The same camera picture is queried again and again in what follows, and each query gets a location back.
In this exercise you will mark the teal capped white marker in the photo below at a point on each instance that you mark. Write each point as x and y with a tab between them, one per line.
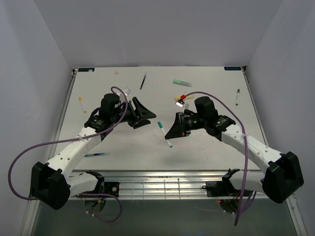
164	134

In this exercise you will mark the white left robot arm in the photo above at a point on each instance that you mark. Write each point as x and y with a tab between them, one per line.
52	182

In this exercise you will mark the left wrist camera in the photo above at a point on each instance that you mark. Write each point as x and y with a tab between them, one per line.
126	91

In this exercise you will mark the blue gel pen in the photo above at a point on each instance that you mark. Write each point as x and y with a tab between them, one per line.
97	154

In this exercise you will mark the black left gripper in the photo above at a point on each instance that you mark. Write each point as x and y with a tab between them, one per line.
142	113

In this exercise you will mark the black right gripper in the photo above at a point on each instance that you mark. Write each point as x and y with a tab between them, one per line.
179	127

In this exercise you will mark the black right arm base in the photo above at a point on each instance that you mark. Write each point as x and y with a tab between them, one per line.
218	189

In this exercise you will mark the blue corner label right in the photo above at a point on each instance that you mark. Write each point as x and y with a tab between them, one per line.
232	68

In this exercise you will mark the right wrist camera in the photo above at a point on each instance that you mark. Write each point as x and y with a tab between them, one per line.
184	105

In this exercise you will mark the blue corner label left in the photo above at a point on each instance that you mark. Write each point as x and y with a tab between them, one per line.
86	69

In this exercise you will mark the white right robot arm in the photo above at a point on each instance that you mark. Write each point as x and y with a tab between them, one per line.
280	173

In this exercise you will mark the blue corner label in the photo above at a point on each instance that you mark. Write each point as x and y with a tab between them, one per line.
86	69
232	68

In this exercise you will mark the yellow highlighter pen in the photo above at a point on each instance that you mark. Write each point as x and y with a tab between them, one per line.
184	97

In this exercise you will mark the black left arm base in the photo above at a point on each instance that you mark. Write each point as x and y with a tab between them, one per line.
110	188

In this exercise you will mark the green capped white marker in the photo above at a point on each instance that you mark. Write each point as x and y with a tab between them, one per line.
237	97

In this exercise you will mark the yellow capped white marker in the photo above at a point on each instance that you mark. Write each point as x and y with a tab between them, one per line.
82	104

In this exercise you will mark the mint green highlighter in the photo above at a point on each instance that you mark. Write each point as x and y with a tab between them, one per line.
183	83

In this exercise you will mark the dark purple pen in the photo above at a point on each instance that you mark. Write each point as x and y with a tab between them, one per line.
143	80

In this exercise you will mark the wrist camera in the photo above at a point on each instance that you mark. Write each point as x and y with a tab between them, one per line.
184	105
126	91

